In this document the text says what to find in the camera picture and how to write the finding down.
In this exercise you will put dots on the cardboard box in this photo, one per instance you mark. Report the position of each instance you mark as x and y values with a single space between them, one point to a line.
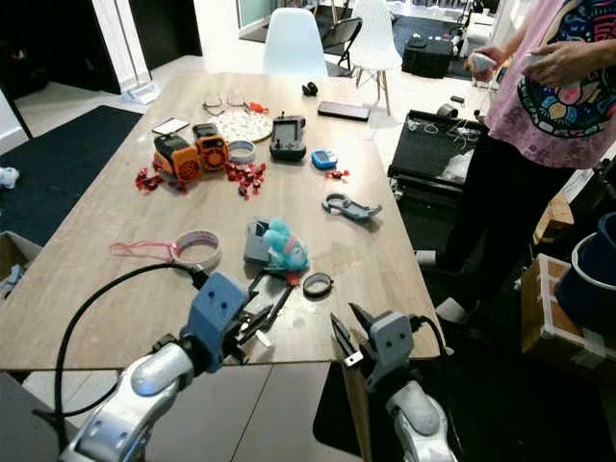
544 313

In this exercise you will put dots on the small red object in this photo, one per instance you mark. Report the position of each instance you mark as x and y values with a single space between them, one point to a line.
257 107

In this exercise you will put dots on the black handheld controller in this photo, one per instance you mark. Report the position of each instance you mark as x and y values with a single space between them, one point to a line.
288 137

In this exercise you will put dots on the small grey box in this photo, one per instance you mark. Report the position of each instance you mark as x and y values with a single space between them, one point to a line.
255 244

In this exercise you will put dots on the large red candy pile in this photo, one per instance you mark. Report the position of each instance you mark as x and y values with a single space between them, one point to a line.
245 178

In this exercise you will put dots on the small red candy pile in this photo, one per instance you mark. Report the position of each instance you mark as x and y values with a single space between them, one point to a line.
149 180

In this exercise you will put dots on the open black suitcase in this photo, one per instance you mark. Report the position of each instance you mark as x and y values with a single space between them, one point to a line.
423 149

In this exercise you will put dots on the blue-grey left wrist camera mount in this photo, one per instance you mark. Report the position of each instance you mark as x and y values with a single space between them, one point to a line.
214 310

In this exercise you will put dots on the large orange black device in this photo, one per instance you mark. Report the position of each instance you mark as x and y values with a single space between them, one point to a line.
177 158

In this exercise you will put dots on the thin-rimmed glasses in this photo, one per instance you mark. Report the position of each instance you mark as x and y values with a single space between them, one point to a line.
212 101

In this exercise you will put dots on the black phone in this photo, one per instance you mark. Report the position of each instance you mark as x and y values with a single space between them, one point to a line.
343 111

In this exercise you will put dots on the white tape roll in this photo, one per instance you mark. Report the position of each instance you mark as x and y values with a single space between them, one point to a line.
179 250

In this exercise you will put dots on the teal plush toy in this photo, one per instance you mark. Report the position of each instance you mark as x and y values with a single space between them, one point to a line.
287 250

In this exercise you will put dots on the person's right hand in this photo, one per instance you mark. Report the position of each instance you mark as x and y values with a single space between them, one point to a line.
497 56

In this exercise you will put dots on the small orange black device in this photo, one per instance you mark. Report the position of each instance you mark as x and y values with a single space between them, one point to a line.
211 147

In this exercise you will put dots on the person's left hand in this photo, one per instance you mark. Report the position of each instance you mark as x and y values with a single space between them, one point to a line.
563 64

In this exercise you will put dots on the black folding chair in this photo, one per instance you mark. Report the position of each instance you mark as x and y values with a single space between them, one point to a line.
345 34

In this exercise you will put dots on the white plastic chair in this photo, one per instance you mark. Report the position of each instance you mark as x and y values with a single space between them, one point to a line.
375 37

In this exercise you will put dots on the small blue device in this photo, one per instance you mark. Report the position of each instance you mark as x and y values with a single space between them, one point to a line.
323 160

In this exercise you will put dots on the white door frame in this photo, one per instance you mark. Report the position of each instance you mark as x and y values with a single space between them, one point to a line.
120 48

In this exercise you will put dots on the pale blue plastic chair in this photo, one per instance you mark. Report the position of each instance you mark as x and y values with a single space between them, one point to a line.
294 43

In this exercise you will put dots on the grey carabiner tool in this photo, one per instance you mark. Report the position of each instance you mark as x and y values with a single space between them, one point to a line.
358 210

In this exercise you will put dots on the white patterned round plate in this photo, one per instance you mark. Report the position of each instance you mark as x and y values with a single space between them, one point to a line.
248 125

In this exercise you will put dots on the small black object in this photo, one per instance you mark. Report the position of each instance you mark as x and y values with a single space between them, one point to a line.
309 89

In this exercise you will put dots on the grey tape roll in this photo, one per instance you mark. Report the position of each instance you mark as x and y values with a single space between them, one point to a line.
232 152

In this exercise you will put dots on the black equipment case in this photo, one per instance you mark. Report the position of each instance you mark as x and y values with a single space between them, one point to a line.
426 58

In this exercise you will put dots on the navy bucket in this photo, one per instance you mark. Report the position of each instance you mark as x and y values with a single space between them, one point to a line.
592 284

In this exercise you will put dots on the white phone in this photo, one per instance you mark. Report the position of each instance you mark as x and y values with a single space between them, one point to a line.
170 126

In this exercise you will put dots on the person's left forearm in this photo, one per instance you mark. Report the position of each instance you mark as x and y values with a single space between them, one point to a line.
604 53

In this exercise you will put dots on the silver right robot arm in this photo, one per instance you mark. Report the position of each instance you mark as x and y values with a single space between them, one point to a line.
422 419

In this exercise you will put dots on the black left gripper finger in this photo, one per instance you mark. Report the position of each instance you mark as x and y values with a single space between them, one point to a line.
279 306
256 310

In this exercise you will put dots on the wooden table leg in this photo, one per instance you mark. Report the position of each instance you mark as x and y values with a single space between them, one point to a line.
358 419

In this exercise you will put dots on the red candy pieces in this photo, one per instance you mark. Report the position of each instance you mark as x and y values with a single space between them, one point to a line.
337 174

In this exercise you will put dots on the white handheld controller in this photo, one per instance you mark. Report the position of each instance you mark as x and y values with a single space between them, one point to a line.
481 64

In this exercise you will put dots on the person in pink shirt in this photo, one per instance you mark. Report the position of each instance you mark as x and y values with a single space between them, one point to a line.
539 125

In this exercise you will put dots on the black floor rug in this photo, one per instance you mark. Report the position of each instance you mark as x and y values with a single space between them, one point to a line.
67 173

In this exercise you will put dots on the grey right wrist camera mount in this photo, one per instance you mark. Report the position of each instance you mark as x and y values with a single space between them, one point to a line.
393 342

